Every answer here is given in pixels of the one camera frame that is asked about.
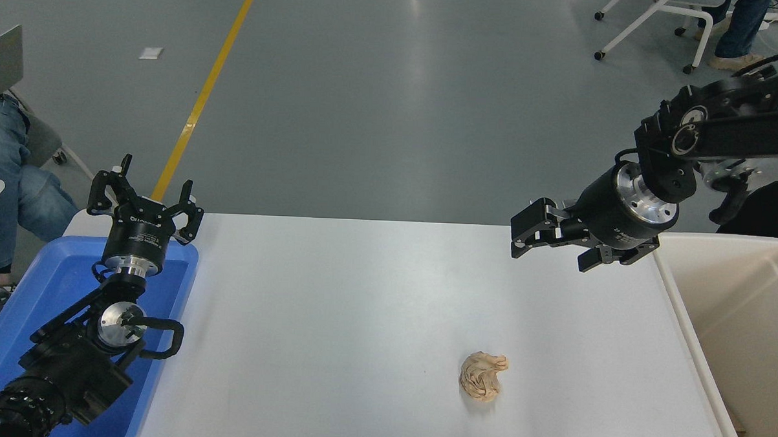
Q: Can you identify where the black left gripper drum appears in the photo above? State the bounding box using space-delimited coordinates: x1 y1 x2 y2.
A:
102 195 178 271

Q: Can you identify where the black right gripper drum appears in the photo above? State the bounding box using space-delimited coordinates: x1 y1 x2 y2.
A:
569 162 665 253

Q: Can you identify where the tan paper ball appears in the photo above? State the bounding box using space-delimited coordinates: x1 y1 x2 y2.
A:
459 350 510 405

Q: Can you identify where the grey office chair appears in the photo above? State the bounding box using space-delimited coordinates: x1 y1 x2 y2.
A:
5 87 100 183

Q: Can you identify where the blue plastic tray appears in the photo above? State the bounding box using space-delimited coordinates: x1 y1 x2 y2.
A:
0 233 200 437

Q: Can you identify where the seated person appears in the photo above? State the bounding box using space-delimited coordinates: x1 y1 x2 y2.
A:
0 92 84 299

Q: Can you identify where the large pale plastic bin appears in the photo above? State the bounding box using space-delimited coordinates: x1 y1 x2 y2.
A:
647 231 778 437

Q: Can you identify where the grey laptop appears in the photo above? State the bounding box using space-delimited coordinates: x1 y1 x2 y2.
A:
0 25 26 106

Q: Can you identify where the person beside white chair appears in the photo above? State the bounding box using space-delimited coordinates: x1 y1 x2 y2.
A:
694 0 774 72

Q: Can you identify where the white wheeled chair frame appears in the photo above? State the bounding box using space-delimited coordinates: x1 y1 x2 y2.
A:
592 0 778 78

